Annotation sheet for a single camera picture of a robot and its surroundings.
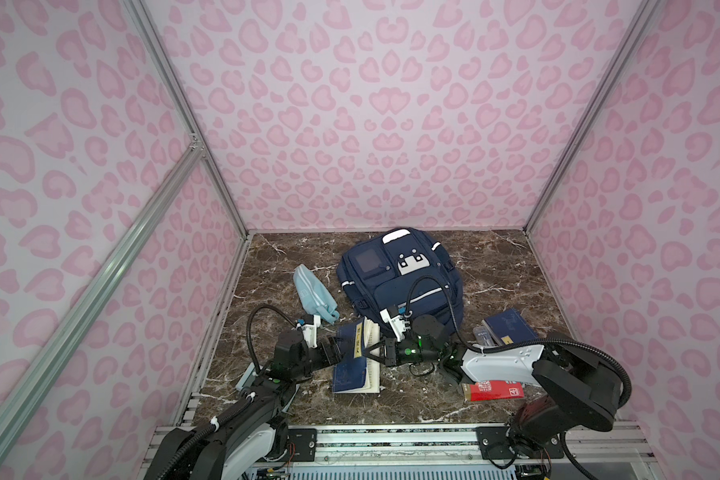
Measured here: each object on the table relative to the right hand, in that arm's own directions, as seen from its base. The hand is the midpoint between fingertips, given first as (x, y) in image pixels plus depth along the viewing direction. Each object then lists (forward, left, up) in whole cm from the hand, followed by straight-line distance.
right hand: (367, 354), depth 75 cm
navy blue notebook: (-4, +2, -3) cm, 5 cm away
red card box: (-4, -34, -13) cm, 36 cm away
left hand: (+6, +6, -5) cm, 9 cm away
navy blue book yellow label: (+14, -43, -13) cm, 47 cm away
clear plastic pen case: (+11, -34, -12) cm, 38 cm away
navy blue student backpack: (+34, -11, -9) cm, 37 cm away
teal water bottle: (+23, +18, -9) cm, 30 cm away
